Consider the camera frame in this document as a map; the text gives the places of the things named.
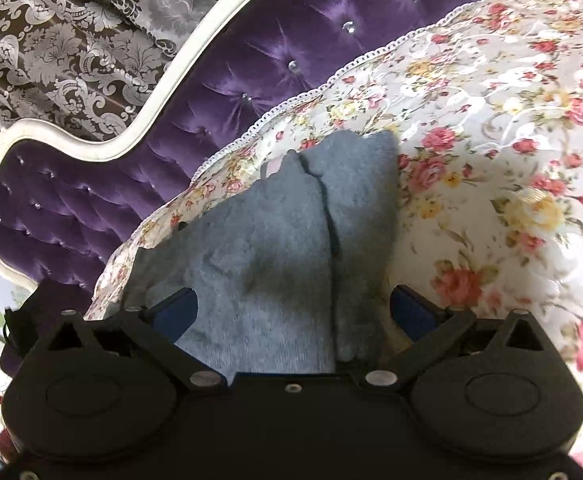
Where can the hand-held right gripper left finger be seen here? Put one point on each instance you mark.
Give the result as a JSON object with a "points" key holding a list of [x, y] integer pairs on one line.
{"points": [[176, 311]]}

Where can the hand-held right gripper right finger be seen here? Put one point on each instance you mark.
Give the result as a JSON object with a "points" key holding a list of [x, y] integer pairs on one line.
{"points": [[411, 311]]}

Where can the grey argyle sweater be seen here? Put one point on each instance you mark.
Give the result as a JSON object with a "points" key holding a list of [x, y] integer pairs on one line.
{"points": [[271, 260]]}

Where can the floral blanket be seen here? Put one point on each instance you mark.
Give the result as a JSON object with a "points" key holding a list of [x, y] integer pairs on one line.
{"points": [[496, 160]]}

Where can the purple tufted sofa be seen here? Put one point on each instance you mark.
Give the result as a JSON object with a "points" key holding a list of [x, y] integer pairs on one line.
{"points": [[271, 60]]}

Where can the brown damask curtain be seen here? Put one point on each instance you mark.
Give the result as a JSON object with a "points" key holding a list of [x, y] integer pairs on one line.
{"points": [[71, 60]]}

